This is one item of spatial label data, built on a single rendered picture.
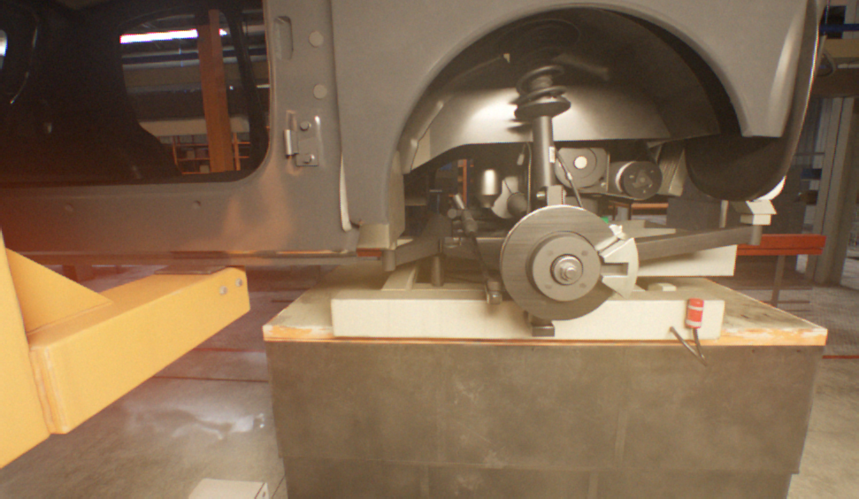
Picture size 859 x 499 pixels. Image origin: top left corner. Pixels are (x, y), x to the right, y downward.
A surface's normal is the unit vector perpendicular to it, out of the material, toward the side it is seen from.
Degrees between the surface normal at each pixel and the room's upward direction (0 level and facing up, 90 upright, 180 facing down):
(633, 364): 90
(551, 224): 90
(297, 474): 90
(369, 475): 90
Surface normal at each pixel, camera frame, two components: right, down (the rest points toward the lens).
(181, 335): 1.00, -0.01
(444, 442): -0.07, 0.16
